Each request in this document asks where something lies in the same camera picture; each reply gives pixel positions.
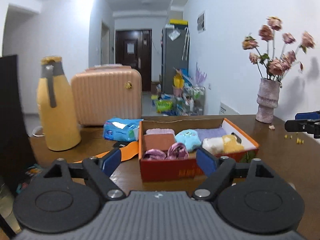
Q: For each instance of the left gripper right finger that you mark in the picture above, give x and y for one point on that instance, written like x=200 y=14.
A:
x=219 y=172

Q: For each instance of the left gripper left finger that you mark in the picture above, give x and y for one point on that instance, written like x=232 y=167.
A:
x=98 y=172

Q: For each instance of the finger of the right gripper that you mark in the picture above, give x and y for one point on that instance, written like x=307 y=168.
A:
x=308 y=116
x=300 y=126

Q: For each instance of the yellow white plush toy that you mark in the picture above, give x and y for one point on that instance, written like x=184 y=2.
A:
x=222 y=145

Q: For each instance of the purple knitted pouch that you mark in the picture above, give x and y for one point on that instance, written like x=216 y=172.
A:
x=210 y=133

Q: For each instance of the light blue plush toy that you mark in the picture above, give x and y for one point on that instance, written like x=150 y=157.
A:
x=189 y=138

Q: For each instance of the pink satin scrunchie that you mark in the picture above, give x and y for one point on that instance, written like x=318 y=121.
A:
x=176 y=151

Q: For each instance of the brick red sponge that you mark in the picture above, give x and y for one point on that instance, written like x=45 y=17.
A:
x=158 y=141

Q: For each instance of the lilac towel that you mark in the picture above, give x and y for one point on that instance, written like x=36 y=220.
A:
x=160 y=131

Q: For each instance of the pink ceramic vase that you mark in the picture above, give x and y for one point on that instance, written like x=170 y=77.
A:
x=267 y=100

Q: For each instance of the blue wet wipes pack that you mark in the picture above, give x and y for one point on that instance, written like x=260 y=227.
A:
x=117 y=129

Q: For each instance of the yellow thermos jug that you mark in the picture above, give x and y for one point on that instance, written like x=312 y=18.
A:
x=56 y=106

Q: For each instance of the red orange cardboard box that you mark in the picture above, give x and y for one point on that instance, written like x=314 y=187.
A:
x=167 y=170

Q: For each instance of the dried pink roses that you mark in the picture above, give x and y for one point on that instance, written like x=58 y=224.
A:
x=275 y=52

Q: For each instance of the blue snack wrapper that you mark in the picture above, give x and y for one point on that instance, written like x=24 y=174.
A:
x=28 y=176

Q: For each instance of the pink ribbed suitcase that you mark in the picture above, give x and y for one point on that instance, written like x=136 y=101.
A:
x=105 y=92

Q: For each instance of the black paper shopping bag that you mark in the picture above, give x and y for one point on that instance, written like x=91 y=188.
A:
x=16 y=151

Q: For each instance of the green detergent bag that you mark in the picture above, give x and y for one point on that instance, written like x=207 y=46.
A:
x=163 y=105

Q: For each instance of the dark entrance door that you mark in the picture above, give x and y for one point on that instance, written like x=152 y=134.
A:
x=133 y=48

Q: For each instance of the grey refrigerator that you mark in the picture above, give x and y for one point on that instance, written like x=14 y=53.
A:
x=174 y=50

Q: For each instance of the yellow box on fridge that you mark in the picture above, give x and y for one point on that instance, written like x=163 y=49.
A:
x=178 y=22

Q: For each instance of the wire rack with supplies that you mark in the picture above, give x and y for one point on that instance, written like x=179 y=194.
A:
x=189 y=92

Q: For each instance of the wall electrical panel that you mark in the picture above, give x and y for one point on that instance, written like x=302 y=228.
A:
x=201 y=22

